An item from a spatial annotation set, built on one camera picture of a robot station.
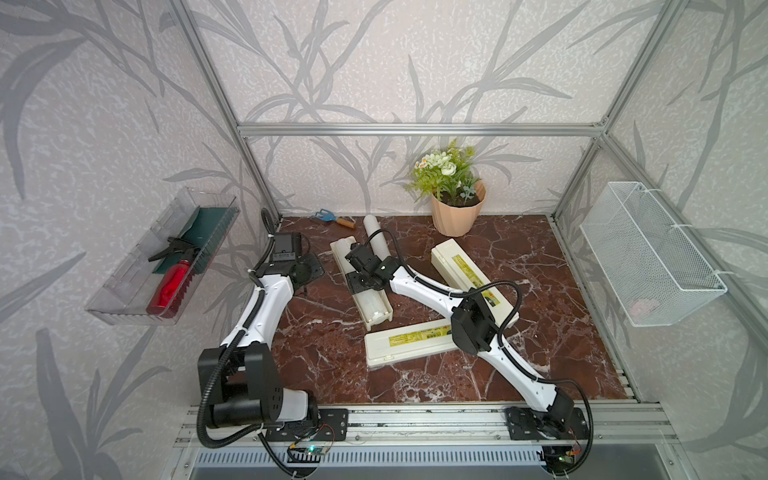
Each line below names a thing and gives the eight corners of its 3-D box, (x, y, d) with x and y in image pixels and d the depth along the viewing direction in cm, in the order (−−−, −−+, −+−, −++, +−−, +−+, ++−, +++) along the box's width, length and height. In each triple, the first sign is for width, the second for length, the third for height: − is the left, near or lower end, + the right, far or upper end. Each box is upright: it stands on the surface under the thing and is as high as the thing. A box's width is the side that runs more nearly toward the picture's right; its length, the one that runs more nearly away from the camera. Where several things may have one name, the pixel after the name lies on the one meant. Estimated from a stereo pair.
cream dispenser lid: (366, 367, 85) (365, 363, 83) (364, 338, 90) (363, 334, 88) (456, 350, 88) (458, 346, 86) (449, 324, 93) (450, 319, 91)
